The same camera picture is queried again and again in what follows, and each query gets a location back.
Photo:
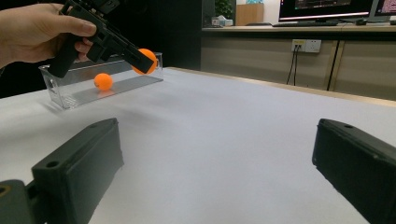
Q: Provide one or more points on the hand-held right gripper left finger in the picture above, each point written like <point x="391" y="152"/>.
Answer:
<point x="77" y="168"/>

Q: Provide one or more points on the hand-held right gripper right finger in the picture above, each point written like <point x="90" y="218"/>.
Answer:
<point x="358" y="168"/>

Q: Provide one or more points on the orange ball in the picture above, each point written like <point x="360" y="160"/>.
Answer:
<point x="148" y="56"/>
<point x="103" y="81"/>

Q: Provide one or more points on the clear plastic container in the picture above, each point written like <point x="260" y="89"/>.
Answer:
<point x="130" y="84"/>

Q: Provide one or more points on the pale tissue box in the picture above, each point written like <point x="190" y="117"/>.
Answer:
<point x="222" y="21"/>

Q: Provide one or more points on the green potted plant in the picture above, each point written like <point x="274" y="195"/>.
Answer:
<point x="224" y="7"/>

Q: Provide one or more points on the white table cover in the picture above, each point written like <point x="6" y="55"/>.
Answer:
<point x="218" y="140"/>

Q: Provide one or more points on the beige panelled counter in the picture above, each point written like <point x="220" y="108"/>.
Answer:
<point x="255" y="59"/>

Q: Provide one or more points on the brown box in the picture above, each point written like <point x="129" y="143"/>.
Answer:
<point x="249" y="14"/>

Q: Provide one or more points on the black computer mouse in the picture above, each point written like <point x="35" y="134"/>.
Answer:
<point x="361" y="21"/>

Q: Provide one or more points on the black keyboard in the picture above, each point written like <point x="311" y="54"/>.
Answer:
<point x="305" y="23"/>

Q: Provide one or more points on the large black monitor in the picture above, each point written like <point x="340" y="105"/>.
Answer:
<point x="323" y="9"/>

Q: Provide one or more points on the white wall socket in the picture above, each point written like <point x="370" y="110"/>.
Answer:
<point x="306" y="45"/>

